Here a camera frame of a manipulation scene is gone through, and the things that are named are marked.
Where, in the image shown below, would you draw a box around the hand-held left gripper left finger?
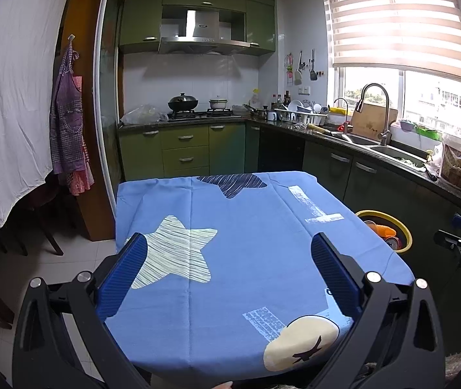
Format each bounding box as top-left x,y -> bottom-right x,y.
12,232 -> 152,389

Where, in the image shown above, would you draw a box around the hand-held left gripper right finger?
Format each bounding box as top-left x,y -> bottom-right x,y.
310,233 -> 445,389

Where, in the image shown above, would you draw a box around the yellow rimmed trash bin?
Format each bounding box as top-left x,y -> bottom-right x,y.
355,210 -> 412,254

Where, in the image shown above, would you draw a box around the woven basket in bag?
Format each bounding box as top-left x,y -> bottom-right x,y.
439,134 -> 461,189

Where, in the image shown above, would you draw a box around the dark wooden chair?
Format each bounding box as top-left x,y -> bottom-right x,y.
20,186 -> 65,256

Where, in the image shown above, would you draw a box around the green plastic tub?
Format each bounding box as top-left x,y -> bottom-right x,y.
414,124 -> 442,140

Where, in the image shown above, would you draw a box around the dark green base cabinets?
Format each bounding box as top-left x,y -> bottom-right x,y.
259,125 -> 461,333

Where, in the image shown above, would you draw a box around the blue printed tablecloth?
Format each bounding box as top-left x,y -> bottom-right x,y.
104,170 -> 415,383

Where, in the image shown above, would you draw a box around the kitchen window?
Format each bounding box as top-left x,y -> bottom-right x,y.
333,65 -> 461,142

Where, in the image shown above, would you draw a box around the steel double sink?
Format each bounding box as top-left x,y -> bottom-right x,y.
331,132 -> 429,163

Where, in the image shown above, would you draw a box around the tall steel faucet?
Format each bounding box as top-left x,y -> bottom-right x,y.
355,83 -> 393,147

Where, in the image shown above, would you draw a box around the wooden cutting board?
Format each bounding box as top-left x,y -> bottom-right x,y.
350,103 -> 399,140

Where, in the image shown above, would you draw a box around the black built-in appliance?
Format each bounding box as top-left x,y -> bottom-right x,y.
259,125 -> 306,173

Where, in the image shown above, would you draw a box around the purple checked apron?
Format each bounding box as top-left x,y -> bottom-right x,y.
49,36 -> 94,196

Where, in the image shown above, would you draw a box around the white dish rack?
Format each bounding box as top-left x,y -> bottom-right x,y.
274,99 -> 330,126

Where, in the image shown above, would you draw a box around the small steel faucet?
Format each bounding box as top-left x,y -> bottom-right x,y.
333,98 -> 350,132

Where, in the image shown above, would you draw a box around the clear plastic bag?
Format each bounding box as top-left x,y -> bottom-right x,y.
120,104 -> 169,125

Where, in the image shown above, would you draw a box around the light green base cabinets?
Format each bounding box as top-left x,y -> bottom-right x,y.
118,122 -> 261,182

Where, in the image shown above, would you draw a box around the glass sliding door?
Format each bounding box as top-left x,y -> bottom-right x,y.
93,0 -> 128,244

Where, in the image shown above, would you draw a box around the black gas stove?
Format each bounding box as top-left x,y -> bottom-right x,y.
167,107 -> 243,121

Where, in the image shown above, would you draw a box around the black wok with lid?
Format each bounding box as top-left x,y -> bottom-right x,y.
167,92 -> 199,113

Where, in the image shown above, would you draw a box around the group of condiment bottles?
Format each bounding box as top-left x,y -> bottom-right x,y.
271,91 -> 292,110

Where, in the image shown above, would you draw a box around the white hanging cloth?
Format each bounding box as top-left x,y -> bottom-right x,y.
0,0 -> 73,231

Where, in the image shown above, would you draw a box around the striped window blind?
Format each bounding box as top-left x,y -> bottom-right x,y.
323,0 -> 461,84

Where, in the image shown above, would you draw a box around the steel range hood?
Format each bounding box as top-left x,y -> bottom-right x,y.
158,9 -> 251,55

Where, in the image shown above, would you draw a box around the wooden handled knife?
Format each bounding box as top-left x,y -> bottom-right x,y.
307,124 -> 340,135

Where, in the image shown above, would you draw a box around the steel pan with handle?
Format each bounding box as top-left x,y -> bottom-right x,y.
243,103 -> 271,119

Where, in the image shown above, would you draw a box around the wooden door frame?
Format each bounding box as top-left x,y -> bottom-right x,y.
56,0 -> 118,241

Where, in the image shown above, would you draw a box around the green wall cabinets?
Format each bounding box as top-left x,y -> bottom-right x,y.
118,0 -> 276,54

